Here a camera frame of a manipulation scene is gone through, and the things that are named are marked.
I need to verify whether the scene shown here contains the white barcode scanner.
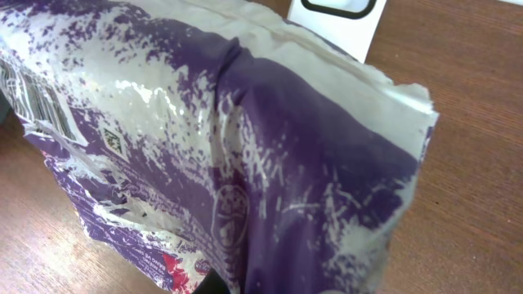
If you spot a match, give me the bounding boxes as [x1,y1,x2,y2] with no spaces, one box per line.
[288,0,387,63]

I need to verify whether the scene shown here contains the purple red pad package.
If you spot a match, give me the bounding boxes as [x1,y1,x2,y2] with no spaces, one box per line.
[1,0,438,293]

